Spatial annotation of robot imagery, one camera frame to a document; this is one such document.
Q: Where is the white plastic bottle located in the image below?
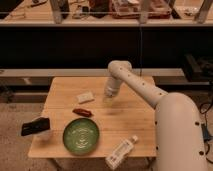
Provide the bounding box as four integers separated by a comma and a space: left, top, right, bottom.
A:
105, 135, 138, 170

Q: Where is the red chili pepper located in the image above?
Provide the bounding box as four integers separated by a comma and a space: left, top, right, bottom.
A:
72, 108, 93, 117

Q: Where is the green round plate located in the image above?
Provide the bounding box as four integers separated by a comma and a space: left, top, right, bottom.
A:
62, 118, 100, 156

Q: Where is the black bag in white cup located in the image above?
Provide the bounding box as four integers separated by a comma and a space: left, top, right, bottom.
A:
21, 117, 52, 141

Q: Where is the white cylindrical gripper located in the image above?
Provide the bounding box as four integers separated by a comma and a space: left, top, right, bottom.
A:
103, 77, 121, 103

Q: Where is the long workbench shelf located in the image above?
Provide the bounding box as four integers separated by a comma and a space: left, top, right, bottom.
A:
0, 0, 213, 27

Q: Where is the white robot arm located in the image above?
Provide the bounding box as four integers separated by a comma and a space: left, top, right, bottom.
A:
104, 60, 208, 171

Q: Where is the white sponge block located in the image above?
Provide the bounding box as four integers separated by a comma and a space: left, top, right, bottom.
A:
77, 92, 94, 104

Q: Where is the blue box on floor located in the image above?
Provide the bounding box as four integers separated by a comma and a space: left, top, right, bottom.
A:
201, 124, 212, 141

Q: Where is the wooden table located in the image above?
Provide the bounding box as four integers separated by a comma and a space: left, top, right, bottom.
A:
28, 77, 156, 158

